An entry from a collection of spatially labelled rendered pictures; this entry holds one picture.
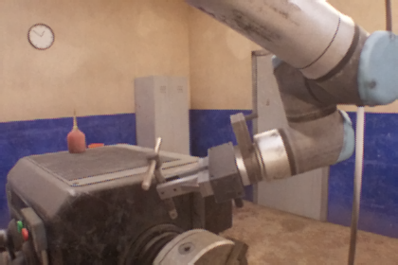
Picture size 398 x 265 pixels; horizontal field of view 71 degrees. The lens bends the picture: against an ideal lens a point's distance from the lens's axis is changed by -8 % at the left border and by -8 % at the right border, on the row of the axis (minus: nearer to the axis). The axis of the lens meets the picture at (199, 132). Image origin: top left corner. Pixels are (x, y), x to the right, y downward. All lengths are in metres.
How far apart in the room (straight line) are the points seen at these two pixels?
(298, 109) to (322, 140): 0.07
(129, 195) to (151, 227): 0.11
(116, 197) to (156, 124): 3.44
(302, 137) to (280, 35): 0.23
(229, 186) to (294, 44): 0.26
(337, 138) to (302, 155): 0.07
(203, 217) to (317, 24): 0.62
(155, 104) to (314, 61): 3.81
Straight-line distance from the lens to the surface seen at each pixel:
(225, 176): 0.49
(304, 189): 3.97
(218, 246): 0.67
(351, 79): 0.39
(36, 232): 0.72
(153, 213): 0.79
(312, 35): 0.35
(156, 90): 4.14
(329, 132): 0.53
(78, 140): 1.13
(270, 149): 0.52
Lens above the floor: 1.52
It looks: 6 degrees down
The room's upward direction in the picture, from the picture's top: 2 degrees counter-clockwise
